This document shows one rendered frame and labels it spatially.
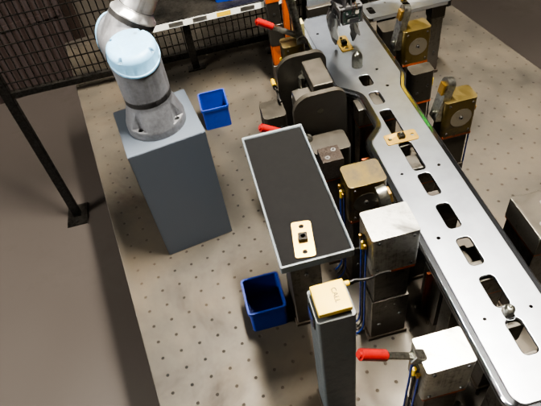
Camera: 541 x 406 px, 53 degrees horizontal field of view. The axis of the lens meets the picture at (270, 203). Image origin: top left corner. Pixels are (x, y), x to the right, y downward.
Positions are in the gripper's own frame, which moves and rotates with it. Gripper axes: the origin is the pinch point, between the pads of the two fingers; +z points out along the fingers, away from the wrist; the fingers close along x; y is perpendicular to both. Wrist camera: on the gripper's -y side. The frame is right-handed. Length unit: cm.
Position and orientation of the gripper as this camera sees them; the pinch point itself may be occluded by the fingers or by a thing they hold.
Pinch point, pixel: (343, 37)
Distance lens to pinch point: 176.6
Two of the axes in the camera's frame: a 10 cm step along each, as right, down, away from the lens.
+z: 1.1, 6.6, 7.5
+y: 2.3, 7.1, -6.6
